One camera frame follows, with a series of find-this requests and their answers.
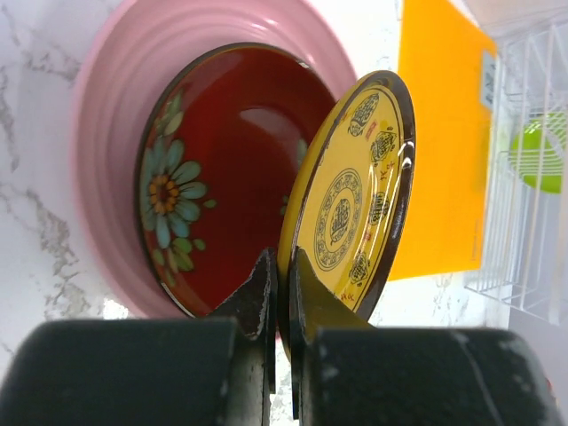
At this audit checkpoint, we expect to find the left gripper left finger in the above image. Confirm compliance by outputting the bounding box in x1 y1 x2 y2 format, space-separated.
212 248 278 425

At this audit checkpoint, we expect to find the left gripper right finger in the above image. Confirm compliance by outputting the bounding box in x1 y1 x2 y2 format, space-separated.
288 248 377 425

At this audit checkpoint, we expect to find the red floral plate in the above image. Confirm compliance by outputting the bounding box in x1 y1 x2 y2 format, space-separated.
134 43 335 317

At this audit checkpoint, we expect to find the green plate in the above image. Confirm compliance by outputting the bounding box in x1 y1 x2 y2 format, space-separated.
508 112 567 194

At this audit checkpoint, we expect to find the pink plate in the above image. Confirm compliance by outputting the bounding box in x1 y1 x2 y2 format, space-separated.
70 1 356 318

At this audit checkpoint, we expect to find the orange cutting mat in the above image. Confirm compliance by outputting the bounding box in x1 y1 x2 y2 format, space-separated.
389 0 497 280

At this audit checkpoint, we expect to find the clear wire dish rack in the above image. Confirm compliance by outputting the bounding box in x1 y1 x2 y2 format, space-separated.
464 1 567 326

